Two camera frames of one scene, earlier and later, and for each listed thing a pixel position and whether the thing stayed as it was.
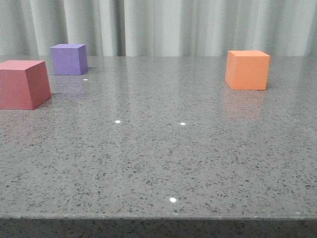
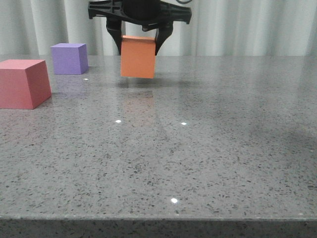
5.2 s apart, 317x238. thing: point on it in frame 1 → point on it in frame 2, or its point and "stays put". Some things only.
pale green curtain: (159, 28) stays put
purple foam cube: (70, 59) stays put
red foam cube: (24, 85) stays put
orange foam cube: (247, 70) → (137, 56)
